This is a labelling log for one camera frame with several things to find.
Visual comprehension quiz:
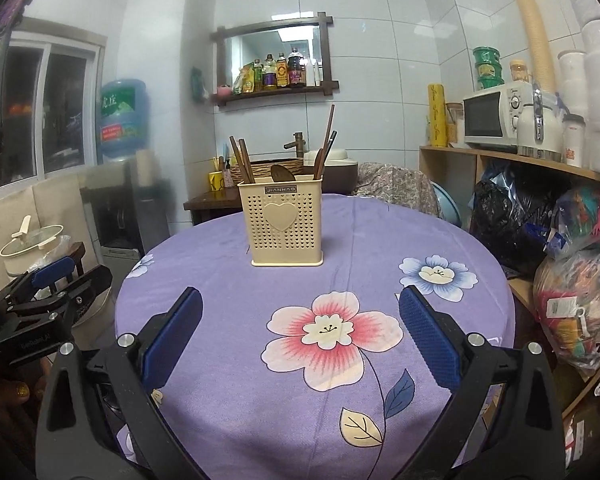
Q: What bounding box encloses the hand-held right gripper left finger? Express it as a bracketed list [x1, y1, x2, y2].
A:
[36, 286, 204, 480]

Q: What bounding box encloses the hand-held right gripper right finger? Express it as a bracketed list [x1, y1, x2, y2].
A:
[398, 284, 566, 480]

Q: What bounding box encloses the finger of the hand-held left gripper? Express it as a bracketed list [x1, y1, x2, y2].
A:
[0, 256, 76, 307]
[7, 265, 113, 331]

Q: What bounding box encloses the cream perforated utensil holder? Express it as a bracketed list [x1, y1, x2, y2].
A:
[237, 177, 325, 267]

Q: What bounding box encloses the person's left hand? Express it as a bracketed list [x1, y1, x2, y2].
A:
[0, 359, 48, 437]

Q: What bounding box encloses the pot with glass lid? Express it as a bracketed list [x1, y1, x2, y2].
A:
[0, 216, 66, 276]

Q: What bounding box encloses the purple floral tablecloth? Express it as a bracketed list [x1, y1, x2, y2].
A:
[114, 194, 516, 480]

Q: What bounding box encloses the water dispenser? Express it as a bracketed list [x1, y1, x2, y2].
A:
[80, 160, 173, 261]

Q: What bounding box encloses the blue basin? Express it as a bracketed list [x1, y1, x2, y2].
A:
[430, 180, 462, 228]

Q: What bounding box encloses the black plastic bag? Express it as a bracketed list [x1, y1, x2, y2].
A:
[470, 162, 566, 273]

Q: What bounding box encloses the dark wooden counter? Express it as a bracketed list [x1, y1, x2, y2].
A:
[183, 185, 246, 226]

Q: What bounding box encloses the clear bag of colourful packets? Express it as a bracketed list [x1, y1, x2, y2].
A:
[532, 245, 600, 376]

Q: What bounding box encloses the chair with floral cloth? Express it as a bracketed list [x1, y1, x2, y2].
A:
[355, 161, 441, 218]

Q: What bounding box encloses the window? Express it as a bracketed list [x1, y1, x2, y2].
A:
[0, 17, 108, 191]

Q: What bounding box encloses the blue water jug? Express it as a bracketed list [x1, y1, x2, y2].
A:
[97, 79, 148, 161]

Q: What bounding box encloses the light wooden shelf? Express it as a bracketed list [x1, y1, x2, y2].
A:
[420, 145, 600, 461]

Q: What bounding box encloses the brown and white rice cooker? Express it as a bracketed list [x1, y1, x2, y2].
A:
[304, 147, 360, 196]

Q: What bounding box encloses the woven basin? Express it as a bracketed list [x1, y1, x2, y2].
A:
[230, 157, 306, 183]

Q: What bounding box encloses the colourful plastic bag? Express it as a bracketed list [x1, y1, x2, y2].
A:
[547, 185, 600, 261]

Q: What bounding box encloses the glass jar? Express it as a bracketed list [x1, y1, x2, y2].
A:
[445, 102, 464, 143]

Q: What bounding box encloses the yellow roll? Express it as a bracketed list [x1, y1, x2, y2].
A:
[426, 84, 449, 147]

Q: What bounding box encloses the white microwave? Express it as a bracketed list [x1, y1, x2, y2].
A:
[462, 81, 536, 148]

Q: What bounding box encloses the bronze faucet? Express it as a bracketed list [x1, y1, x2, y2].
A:
[284, 131, 308, 158]

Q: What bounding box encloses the white canister red label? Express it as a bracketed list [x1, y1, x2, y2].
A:
[562, 114, 586, 167]

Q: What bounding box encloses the stack of green bowls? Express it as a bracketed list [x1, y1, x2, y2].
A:
[472, 46, 505, 91]

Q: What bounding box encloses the row of condiment bottles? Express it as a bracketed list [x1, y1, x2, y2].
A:
[232, 47, 323, 95]

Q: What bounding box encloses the stack of paper cups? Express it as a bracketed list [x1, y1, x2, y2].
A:
[510, 0, 558, 96]

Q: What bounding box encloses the wooden framed mirror shelf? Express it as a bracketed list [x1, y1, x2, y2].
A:
[210, 11, 340, 107]

